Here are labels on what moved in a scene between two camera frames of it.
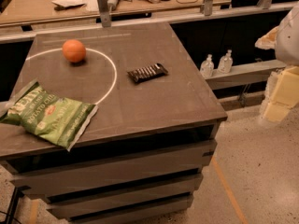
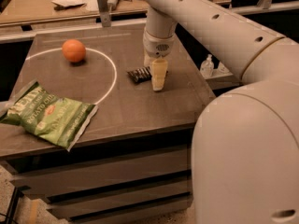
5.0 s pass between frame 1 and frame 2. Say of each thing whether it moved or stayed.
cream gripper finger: moved
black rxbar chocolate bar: stayed
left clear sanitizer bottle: stayed
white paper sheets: stayed
